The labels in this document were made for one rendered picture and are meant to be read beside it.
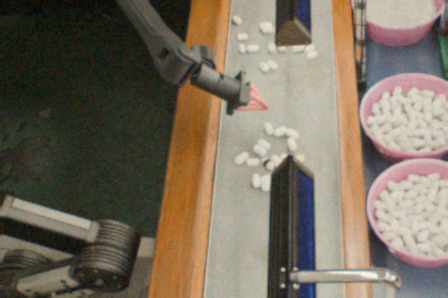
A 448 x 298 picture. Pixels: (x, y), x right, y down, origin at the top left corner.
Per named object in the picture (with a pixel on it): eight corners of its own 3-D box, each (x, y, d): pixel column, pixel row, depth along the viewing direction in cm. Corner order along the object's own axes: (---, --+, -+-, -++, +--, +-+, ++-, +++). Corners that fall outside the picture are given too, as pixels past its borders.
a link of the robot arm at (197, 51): (160, 79, 153) (179, 52, 149) (161, 51, 162) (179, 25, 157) (204, 101, 159) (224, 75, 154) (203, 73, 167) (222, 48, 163)
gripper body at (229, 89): (248, 72, 161) (222, 58, 158) (246, 102, 155) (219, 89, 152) (234, 87, 166) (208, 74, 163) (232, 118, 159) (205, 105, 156)
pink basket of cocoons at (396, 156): (387, 192, 162) (389, 168, 155) (343, 117, 178) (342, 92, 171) (485, 156, 166) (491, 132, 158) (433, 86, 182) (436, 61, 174)
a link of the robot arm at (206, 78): (186, 87, 154) (198, 69, 151) (185, 70, 159) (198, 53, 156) (211, 99, 157) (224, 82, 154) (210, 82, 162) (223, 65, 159)
